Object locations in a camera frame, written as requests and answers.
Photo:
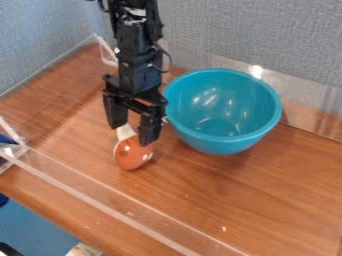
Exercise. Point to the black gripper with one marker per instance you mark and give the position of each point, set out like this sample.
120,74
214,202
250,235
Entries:
132,91

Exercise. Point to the blue plastic bowl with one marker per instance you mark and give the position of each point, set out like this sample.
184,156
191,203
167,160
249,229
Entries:
222,110

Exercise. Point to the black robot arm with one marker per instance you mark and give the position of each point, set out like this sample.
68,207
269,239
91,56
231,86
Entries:
136,26

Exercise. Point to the clear acrylic barrier wall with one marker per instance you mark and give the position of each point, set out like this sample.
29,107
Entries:
267,202

